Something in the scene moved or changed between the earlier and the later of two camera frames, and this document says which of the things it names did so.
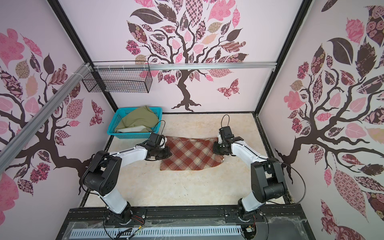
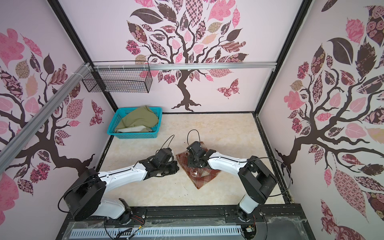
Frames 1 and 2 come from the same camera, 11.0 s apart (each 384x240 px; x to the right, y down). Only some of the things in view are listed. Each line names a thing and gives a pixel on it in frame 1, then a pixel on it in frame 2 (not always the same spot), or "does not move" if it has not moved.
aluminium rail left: x=7 y=152 does not move
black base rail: x=275 y=222 does not move
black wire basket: x=119 y=77 does not move
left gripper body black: x=162 y=153 to x=168 y=169
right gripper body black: x=219 y=148 to x=193 y=162
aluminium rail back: x=185 y=66 does not move
